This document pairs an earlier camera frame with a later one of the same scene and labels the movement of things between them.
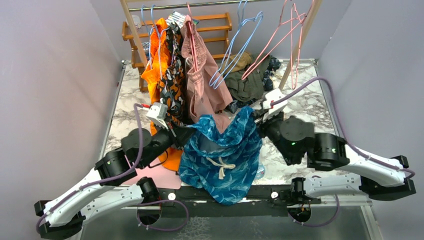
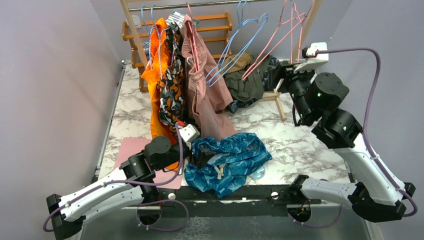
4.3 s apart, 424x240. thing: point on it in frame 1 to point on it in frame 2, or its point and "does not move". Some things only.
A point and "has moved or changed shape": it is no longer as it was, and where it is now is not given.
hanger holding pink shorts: (192, 40) does not move
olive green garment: (247, 85) does not move
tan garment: (236, 62) does not move
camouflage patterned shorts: (172, 82) does not move
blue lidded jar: (146, 47) does not move
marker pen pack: (178, 18) does not move
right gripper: (261, 122) to (287, 73)
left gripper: (180, 135) to (203, 157)
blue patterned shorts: (222, 166) has moved or changed shape
